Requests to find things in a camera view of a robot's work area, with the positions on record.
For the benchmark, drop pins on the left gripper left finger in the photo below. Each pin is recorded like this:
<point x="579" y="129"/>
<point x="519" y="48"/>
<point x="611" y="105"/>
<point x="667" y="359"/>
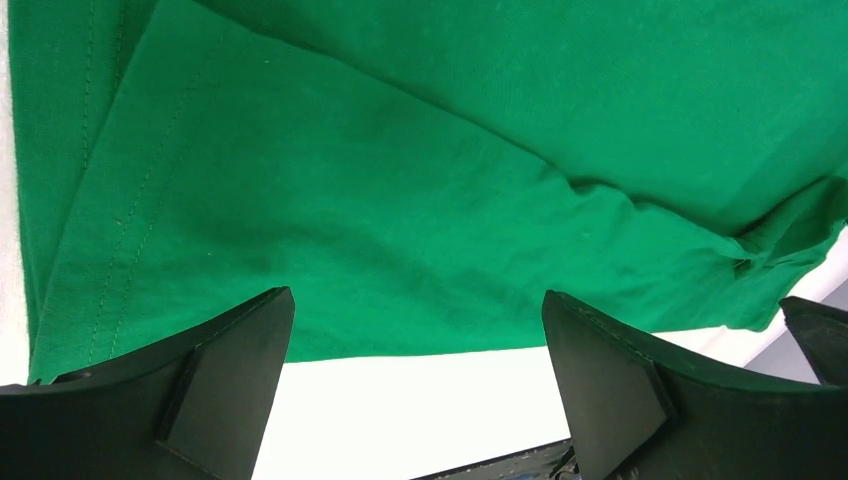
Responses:
<point x="194" y="405"/>

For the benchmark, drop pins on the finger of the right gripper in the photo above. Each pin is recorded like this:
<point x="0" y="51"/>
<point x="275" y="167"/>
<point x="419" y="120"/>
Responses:
<point x="821" y="333"/>

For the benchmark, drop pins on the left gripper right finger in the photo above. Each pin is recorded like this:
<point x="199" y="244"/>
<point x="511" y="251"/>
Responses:
<point x="640" y="407"/>

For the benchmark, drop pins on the green t shirt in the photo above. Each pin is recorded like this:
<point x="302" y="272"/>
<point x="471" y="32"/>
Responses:
<point x="420" y="173"/>

